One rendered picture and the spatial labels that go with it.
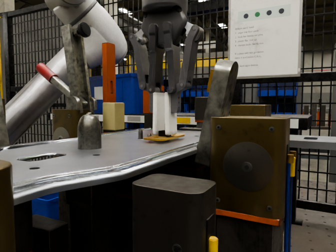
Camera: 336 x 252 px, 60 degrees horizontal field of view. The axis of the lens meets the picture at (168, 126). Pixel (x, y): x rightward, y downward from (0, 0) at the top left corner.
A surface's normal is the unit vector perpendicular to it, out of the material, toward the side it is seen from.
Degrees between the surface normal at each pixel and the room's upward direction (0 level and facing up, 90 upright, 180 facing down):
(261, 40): 90
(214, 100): 90
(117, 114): 90
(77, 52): 81
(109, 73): 90
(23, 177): 0
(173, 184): 0
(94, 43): 103
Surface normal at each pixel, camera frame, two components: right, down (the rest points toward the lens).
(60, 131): -0.48, 0.07
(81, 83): 0.86, -0.11
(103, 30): 0.55, 0.18
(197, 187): 0.00, -1.00
